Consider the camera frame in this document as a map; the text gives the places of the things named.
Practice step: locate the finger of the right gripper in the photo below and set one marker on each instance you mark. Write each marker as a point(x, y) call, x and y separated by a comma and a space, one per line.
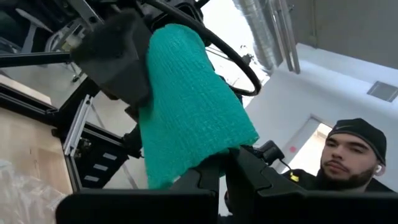
point(115, 62)
point(234, 93)

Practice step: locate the black aluminium table frame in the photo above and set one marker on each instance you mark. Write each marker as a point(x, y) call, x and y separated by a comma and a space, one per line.
point(18, 59)

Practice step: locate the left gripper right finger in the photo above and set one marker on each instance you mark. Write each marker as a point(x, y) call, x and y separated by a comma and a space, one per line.
point(311, 208)

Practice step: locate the black box white labels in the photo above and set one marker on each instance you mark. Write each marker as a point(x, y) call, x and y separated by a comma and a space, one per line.
point(109, 168)

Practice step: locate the teal elastic bandage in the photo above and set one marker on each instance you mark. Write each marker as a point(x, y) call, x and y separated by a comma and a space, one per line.
point(192, 109)

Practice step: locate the clear plastic bag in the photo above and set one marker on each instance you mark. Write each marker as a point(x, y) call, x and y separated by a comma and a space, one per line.
point(25, 193)

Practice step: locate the black plug yellow tag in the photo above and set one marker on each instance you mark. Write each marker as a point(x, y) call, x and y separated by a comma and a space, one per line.
point(270, 152)

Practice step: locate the person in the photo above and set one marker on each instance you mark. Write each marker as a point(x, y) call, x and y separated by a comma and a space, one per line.
point(351, 161)

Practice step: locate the silver ventilation duct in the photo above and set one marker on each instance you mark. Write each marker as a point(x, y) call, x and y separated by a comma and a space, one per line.
point(258, 31)

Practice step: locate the ceiling vent grille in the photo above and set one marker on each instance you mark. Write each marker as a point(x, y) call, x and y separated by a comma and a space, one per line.
point(382, 91)

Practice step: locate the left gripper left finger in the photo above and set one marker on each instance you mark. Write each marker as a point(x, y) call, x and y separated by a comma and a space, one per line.
point(140, 208)

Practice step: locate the silver aluminium bracket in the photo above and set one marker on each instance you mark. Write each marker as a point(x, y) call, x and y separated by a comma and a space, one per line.
point(77, 124)

